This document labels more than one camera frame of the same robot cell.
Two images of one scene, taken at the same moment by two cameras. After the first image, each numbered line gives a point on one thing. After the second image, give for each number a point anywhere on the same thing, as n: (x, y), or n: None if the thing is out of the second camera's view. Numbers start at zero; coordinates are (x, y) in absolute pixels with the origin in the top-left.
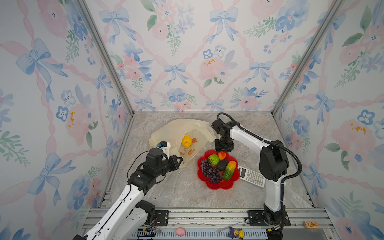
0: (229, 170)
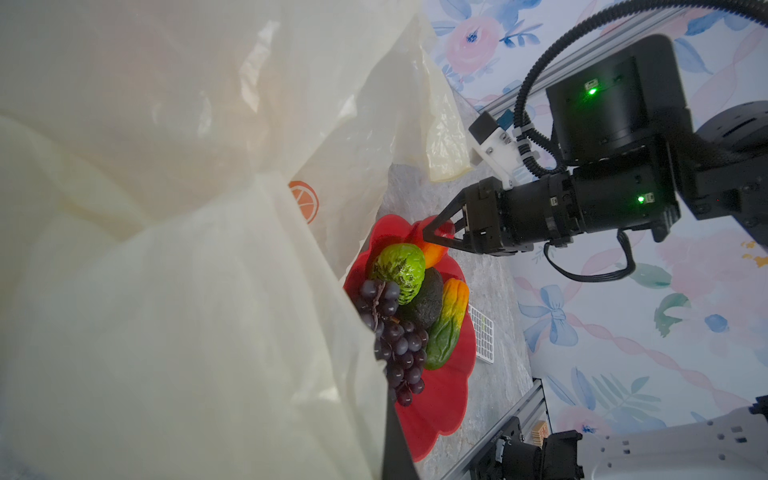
0: (445, 332)
